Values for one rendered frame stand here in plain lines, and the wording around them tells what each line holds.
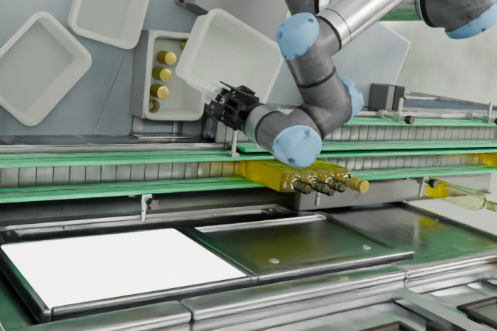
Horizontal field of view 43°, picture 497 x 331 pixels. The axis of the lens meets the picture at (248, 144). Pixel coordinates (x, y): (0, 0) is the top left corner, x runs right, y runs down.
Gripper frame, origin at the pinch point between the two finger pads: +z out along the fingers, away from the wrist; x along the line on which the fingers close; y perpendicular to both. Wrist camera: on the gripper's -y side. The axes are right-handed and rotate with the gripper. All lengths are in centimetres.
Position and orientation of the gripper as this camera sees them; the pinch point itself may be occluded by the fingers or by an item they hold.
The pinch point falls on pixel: (220, 96)
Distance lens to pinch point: 139.3
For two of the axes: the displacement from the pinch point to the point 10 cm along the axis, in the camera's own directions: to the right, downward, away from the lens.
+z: -5.0, -3.5, 7.9
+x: -4.4, 8.9, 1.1
